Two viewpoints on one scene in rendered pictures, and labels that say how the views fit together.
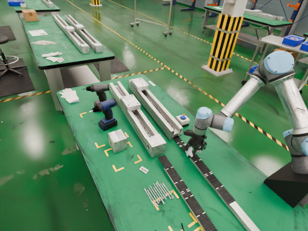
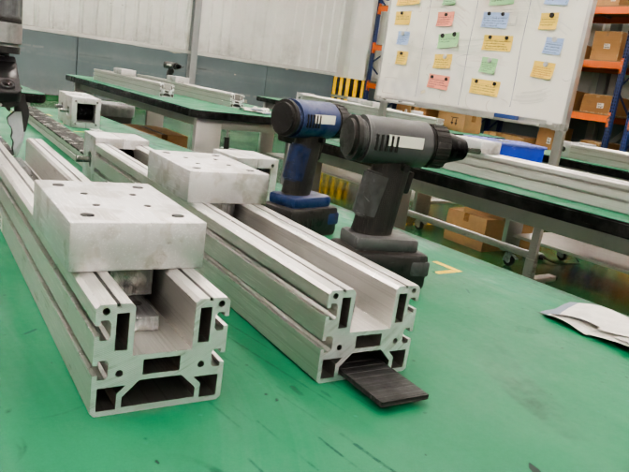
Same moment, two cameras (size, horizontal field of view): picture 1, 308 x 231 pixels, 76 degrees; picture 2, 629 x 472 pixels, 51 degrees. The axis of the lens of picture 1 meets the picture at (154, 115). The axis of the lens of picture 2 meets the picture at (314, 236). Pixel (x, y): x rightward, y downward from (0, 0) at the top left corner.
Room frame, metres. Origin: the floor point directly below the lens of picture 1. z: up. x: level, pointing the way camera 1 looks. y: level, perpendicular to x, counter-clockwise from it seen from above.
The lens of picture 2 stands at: (2.19, 0.29, 1.03)
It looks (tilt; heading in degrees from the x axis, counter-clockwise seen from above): 13 degrees down; 176
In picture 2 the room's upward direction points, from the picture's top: 8 degrees clockwise
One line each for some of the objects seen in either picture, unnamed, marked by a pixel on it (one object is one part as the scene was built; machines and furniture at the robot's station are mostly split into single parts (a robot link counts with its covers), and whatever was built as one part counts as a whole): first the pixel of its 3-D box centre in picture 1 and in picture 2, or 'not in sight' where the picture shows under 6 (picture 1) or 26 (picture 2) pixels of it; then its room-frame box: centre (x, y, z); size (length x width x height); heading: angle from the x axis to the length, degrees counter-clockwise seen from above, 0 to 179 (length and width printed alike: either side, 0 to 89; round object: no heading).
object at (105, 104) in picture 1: (103, 115); (316, 168); (1.10, 0.35, 0.89); 0.20 x 0.08 x 0.22; 137
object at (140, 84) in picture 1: (139, 85); (112, 235); (1.61, 0.15, 0.87); 0.16 x 0.11 x 0.07; 30
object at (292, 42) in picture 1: (279, 63); not in sight; (3.46, -2.14, 0.50); 1.03 x 0.55 x 1.01; 47
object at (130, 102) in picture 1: (130, 103); (204, 185); (1.30, 0.19, 0.87); 0.16 x 0.11 x 0.07; 30
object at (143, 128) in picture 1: (130, 108); (200, 220); (1.30, 0.19, 0.82); 0.80 x 0.10 x 0.09; 30
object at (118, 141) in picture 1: (119, 140); (237, 178); (0.93, 0.21, 0.83); 0.11 x 0.10 x 0.10; 123
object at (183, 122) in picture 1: (181, 121); not in sight; (1.21, -0.22, 0.81); 0.10 x 0.08 x 0.06; 120
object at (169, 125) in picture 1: (151, 104); (56, 219); (1.39, 0.03, 0.82); 0.80 x 0.10 x 0.09; 30
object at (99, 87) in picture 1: (96, 96); (405, 203); (1.33, 0.47, 0.89); 0.20 x 0.08 x 0.22; 108
